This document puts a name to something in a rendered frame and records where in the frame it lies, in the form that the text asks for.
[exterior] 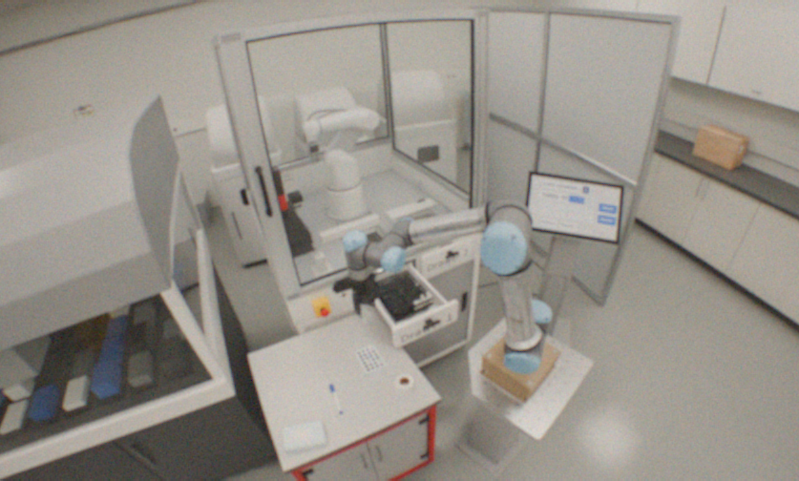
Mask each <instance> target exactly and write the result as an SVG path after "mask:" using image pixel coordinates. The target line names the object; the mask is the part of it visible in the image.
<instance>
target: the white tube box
mask: <svg viewBox="0 0 799 481"><path fill-rule="evenodd" d="M355 356H356V358H357V360H358V362H359V364H360V366H361V368H362V369H363V371H364V372H365V374H366V376H367V377H368V379H369V378H371V377H374V376H376V375H379V374H381V373H384V372H386V371H388V370H387V365H386V364H385V362H384V361H383V359H382V357H381V356H380V354H379V352H378V351H377V349H376V348H375V346H374V345H373V349H370V346H368V347H365V348H363V349H360V350H357V351H355ZM379 358H380V359H381V363H379V362H378V359H379ZM368 359H370V363H368Z"/></svg>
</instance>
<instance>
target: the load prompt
mask: <svg viewBox="0 0 799 481"><path fill-rule="evenodd" d="M540 188H544V189H551V190H557V191H562V192H569V193H575V194H581V195H587V196H593V197H595V196H596V195H597V187H595V186H589V185H583V184H577V183H571V182H565V181H558V180H552V179H546V178H542V179H541V182H540Z"/></svg>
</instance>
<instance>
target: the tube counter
mask: <svg viewBox="0 0 799 481"><path fill-rule="evenodd" d="M560 201H563V202H569V203H575V204H581V205H587V206H593V207H595V206H596V199H593V198H587V197H581V196H575V195H569V194H562V193H561V200H560Z"/></svg>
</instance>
